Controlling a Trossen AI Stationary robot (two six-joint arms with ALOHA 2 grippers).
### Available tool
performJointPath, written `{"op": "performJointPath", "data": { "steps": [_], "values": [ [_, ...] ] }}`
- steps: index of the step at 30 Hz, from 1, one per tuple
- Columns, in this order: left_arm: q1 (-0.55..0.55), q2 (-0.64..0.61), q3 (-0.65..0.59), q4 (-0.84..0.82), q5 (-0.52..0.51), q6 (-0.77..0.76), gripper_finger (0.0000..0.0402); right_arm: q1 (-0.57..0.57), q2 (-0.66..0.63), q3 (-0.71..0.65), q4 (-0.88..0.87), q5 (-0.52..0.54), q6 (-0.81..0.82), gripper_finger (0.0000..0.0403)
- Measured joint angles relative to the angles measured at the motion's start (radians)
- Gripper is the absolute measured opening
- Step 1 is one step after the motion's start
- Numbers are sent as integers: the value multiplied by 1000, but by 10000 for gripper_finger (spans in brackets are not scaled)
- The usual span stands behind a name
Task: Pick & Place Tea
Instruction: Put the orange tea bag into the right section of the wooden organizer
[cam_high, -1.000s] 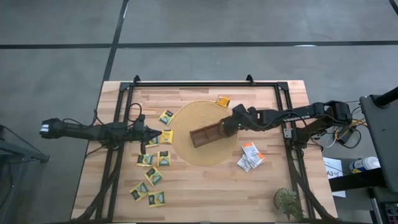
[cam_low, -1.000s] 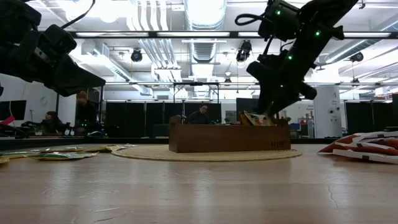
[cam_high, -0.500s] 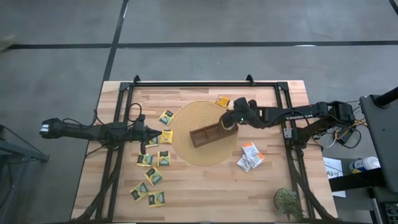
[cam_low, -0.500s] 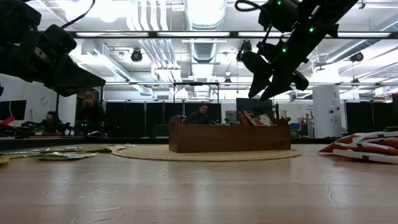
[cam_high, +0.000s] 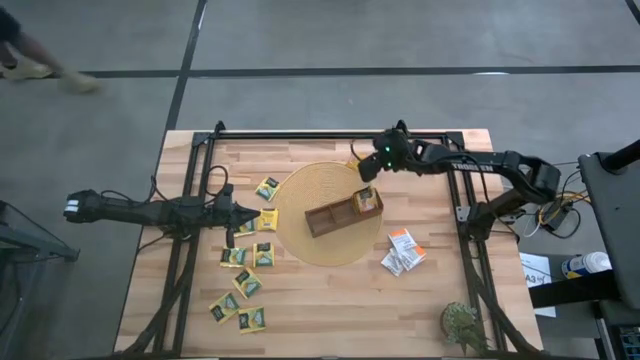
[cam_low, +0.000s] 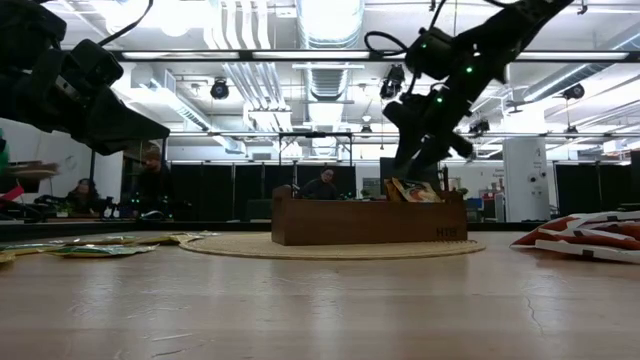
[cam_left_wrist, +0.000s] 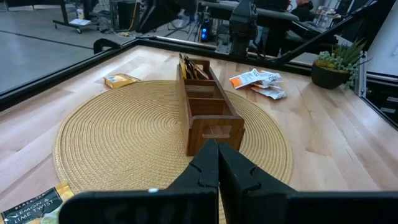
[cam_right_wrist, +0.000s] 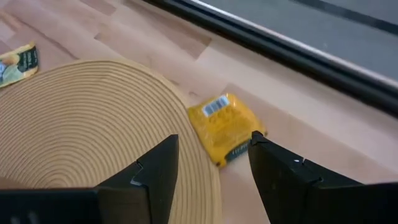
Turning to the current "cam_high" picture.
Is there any white wipes canister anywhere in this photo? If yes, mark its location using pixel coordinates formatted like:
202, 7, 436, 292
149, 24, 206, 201
560, 251, 612, 280

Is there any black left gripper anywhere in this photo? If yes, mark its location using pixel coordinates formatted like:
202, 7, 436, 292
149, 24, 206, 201
202, 183, 262, 250

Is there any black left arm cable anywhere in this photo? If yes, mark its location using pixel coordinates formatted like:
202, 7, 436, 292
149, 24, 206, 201
203, 164, 230, 201

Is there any black metal table frame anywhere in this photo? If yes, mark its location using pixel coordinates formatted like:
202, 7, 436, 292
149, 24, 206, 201
117, 119, 544, 357

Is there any black power box with cables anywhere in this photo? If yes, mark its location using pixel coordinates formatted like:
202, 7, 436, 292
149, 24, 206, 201
537, 192, 584, 240

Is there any white printed paper sheet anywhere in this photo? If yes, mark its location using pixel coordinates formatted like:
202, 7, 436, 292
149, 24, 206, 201
518, 252, 557, 319

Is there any dark electronic device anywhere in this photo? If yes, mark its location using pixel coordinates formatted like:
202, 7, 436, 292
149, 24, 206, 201
617, 324, 640, 360

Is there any plain yellow tea bag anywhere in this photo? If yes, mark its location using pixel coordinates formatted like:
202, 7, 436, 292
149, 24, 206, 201
257, 208, 280, 232

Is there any black round pole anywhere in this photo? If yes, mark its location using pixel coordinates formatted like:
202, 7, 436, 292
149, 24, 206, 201
602, 138, 640, 174

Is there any brown wooden tea organizer box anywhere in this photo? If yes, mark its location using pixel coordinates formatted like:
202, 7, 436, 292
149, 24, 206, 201
303, 187, 385, 239

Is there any grey equipment stand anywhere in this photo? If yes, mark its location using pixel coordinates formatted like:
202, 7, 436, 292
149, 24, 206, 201
577, 149, 640, 311

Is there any black shelf bar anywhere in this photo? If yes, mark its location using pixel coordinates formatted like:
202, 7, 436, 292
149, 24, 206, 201
528, 269, 621, 309

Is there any round woven straw placemat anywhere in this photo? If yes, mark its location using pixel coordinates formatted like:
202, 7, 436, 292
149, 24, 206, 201
272, 160, 385, 268

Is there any person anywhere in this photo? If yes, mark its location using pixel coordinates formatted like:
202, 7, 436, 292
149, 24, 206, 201
0, 7, 104, 96

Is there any small green potted plant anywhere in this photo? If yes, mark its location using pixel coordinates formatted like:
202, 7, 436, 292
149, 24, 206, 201
439, 301, 489, 356

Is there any white orange tea bag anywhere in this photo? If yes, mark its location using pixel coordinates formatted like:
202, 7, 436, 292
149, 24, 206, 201
379, 248, 405, 278
387, 227, 419, 252
397, 244, 428, 272

